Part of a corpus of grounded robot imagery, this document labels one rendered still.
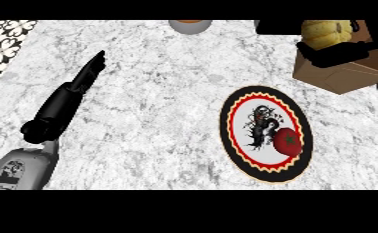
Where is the yellow squash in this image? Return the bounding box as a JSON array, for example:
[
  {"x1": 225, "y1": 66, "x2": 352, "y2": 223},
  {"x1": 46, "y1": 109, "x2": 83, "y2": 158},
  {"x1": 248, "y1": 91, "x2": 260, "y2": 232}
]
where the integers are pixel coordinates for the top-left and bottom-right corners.
[{"x1": 300, "y1": 20, "x2": 356, "y2": 52}]

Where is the black red patterned plate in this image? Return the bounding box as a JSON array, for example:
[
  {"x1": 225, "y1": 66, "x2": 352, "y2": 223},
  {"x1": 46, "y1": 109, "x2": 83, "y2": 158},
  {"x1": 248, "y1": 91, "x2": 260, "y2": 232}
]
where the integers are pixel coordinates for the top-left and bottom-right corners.
[{"x1": 219, "y1": 85, "x2": 315, "y2": 185}]

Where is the brown cardboard box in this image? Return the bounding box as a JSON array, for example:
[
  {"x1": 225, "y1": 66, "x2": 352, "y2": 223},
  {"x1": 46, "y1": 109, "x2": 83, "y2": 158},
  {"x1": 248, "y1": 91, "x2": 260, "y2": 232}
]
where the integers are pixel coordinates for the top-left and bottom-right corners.
[{"x1": 291, "y1": 20, "x2": 378, "y2": 96}]

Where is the red tomato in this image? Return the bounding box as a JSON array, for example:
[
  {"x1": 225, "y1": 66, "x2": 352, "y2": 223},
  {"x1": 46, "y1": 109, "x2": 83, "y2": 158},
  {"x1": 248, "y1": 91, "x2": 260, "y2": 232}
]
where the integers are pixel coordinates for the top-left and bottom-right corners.
[{"x1": 272, "y1": 127, "x2": 304, "y2": 157}]

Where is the grey bowl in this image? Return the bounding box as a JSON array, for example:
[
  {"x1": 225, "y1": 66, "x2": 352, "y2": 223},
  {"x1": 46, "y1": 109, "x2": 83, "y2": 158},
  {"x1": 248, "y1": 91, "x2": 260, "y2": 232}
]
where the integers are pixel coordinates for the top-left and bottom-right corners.
[{"x1": 169, "y1": 20, "x2": 214, "y2": 36}]

